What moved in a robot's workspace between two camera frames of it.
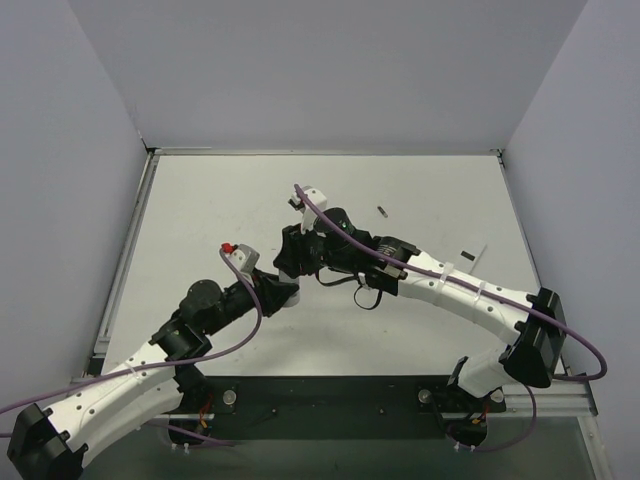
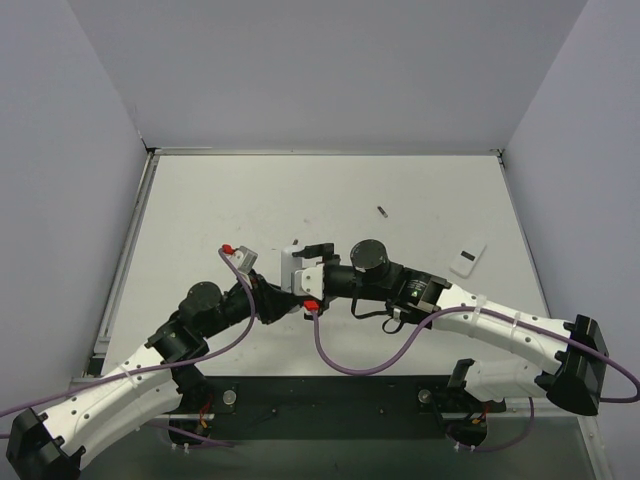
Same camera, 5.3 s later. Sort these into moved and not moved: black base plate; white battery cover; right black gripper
Moved: right black gripper
Not moved: white battery cover; black base plate
